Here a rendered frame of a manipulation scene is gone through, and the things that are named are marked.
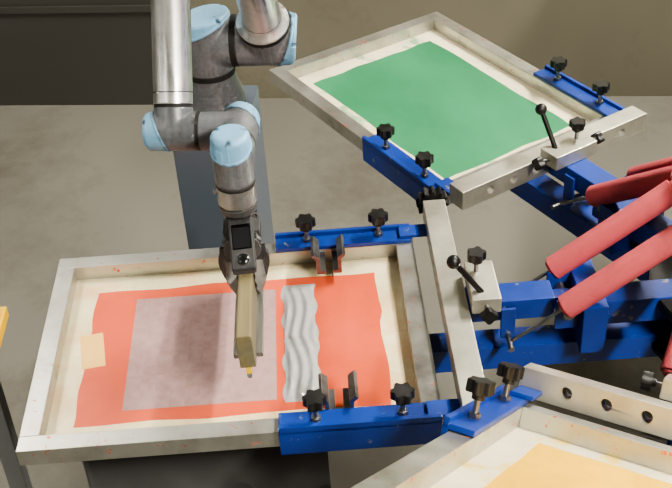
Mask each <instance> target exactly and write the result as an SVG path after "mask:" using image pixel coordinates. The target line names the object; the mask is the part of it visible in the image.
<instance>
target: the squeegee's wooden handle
mask: <svg viewBox="0 0 672 488"><path fill-rule="evenodd" d="M256 327H257V291H256V282H255V274H254V273H250V274H242V275H238V289H237V314H236V339H235V340H236V346H237V351H238V357H239V363H240V368H247V367H256V365H257V356H256Z"/></svg>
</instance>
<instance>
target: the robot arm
mask: <svg viewBox="0 0 672 488"><path fill-rule="evenodd" d="M236 2H237V5H238V9H239V13H238V14H230V11H229V10H228V8H227V7H226V6H224V5H220V4H208V5H203V6H199V7H196V8H194V9H192V10H191V0H151V32H152V69H153V104H154V111H151V112H148V113H146V114H145V115H144V117H143V120H142V138H143V142H144V145H145V146H146V148H147V149H149V150H151V151H168V152H171V151H210V155H211V158H212V165H213V172H214V179H215V185H216V189H213V193H214V194H217V199H218V204H219V208H220V212H221V214H222V215H224V218H223V237H224V239H222V245H224V247H223V246H220V247H219V251H220V252H219V256H218V264H219V267H220V270H221V272H222V274H223V276H224V278H225V279H226V281H227V283H228V285H229V286H230V288H231V289H232V290H233V292H234V293H235V294H236V295H237V289H238V275H242V274H250V273H254V274H255V282H256V291H257V293H258V294H260V293H261V292H262V290H263V288H264V286H265V283H266V278H267V274H268V269H269V264H270V255H269V251H268V249H267V248H266V244H265V243H263V244H261V240H262V232H261V223H260V214H259V212H255V211H256V209H257V189H256V181H255V174H254V165H253V157H254V152H255V147H256V142H257V137H258V136H259V133H260V116H259V113H258V111H257V110H256V108H255V107H254V106H252V105H251V104H249V103H247V98H246V92H245V89H244V87H243V85H242V83H241V81H240V79H239V77H238V75H237V73H236V70H235V67H241V66H277V67H280V66H283V65H291V64H293V63H294V62H295V59H296V35H297V14H296V13H291V12H287V10H286V9H285V7H284V6H283V5H282V4H281V3H279V2H278V0H236ZM254 215H256V216H257V218H255V216H254Z"/></svg>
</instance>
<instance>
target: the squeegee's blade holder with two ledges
mask: <svg viewBox="0 0 672 488"><path fill-rule="evenodd" d="M236 314H237V295H236V302H235V325H234V349H233V356H234V359H239V357H238V351H237V346H236V340H235V339H236ZM263 355H264V288H263V290H262V292H261V293H260V294H258V293H257V327H256V356H257V357H260V356H263Z"/></svg>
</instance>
